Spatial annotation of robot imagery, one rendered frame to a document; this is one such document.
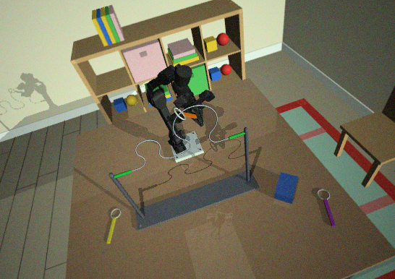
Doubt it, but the blue rectangular block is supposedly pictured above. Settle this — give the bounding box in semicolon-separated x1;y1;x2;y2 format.
274;172;298;204

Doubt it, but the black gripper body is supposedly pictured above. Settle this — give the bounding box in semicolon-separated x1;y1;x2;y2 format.
170;88;215;123

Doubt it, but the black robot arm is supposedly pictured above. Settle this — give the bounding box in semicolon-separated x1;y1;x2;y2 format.
146;64;193;154

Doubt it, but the grey loop with purple handle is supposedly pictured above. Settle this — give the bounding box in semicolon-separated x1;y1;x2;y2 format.
316;189;336;226

